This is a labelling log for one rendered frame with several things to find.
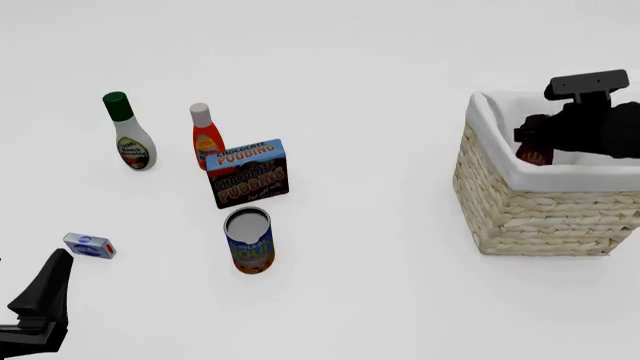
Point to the flat plate on black stalk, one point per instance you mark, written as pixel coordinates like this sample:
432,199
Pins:
587,83

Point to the chocolate pudding box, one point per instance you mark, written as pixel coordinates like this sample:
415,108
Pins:
250,176

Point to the dark red bbq sauce bottle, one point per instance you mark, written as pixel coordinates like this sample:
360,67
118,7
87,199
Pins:
536,154

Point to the small silver blue box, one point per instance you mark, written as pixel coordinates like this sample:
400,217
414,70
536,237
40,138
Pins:
90,245

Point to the woven wicker basket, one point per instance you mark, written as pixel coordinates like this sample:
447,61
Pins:
530,221

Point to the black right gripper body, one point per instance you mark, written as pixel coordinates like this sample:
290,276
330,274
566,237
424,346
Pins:
555,129

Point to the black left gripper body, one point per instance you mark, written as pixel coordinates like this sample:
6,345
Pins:
27,335

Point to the red sauce bottle white cap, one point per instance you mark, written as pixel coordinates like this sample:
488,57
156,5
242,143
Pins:
204,131

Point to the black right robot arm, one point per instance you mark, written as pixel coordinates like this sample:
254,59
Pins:
624,131

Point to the ranch dressing bottle green cap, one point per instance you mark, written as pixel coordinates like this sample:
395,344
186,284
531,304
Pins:
134,142

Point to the alphabet soup can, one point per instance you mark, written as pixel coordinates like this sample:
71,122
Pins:
252,247

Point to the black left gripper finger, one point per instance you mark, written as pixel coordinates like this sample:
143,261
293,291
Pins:
47,288

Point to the white cloth basket liner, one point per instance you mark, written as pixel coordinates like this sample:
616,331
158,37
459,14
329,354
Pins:
560,178

